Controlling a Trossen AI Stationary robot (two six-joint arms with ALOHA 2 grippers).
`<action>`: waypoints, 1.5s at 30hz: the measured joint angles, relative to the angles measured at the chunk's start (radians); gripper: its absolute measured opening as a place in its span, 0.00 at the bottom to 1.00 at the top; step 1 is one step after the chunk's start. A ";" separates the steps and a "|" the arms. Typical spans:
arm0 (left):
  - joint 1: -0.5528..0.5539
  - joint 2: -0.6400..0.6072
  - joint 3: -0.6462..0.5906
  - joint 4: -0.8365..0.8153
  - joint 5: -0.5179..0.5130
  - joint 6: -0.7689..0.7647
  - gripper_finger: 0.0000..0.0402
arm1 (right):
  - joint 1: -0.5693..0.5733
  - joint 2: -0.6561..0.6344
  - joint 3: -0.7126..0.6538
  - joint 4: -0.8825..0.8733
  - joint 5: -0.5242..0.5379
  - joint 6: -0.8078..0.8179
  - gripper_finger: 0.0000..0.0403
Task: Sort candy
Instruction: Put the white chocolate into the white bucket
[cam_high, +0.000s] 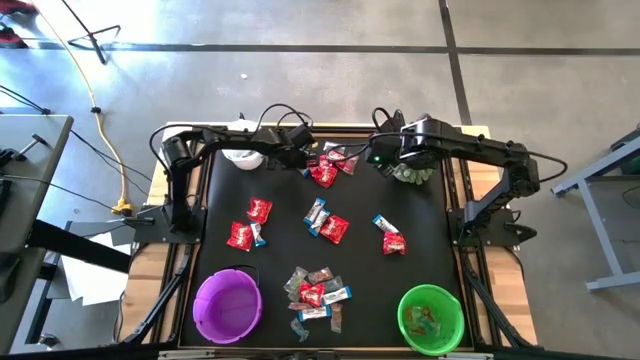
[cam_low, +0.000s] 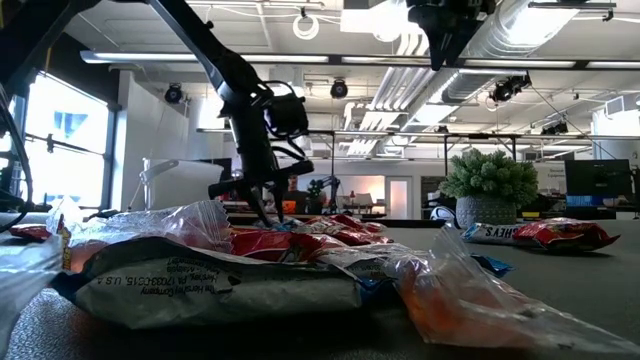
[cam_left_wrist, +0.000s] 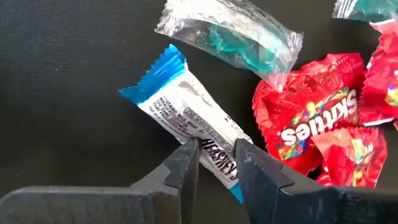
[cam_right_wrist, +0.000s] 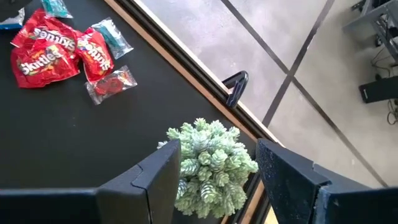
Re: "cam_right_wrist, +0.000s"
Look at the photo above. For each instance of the black textured table mat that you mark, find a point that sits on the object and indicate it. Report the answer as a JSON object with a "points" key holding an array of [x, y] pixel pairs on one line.
{"points": [[77, 130]]}

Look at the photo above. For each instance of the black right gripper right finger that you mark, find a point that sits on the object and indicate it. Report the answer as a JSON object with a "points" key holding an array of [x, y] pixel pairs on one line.
{"points": [[311, 202]]}

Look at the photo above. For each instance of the teal candy in clear wrapper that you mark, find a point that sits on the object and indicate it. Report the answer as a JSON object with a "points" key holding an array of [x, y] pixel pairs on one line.
{"points": [[113, 39], [56, 7]]}

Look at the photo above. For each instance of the black computer tower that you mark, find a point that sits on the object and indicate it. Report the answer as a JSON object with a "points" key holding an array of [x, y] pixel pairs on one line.
{"points": [[379, 89]]}

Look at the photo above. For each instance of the white blue Hershey's bar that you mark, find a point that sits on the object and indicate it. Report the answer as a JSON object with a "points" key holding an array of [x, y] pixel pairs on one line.
{"points": [[14, 21]]}

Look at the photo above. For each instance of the red Skittles pack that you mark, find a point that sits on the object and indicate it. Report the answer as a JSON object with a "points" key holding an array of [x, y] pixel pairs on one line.
{"points": [[94, 54], [46, 31], [43, 67]]}

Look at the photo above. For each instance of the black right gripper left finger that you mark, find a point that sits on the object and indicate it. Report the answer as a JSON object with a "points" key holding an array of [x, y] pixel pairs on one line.
{"points": [[77, 207]]}

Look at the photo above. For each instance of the red candy in clear wrapper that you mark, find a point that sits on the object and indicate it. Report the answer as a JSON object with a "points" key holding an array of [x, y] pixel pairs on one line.
{"points": [[110, 84]]}

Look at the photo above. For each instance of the artificial succulent in pot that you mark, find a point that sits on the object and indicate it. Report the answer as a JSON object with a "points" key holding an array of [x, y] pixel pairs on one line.
{"points": [[211, 161]]}

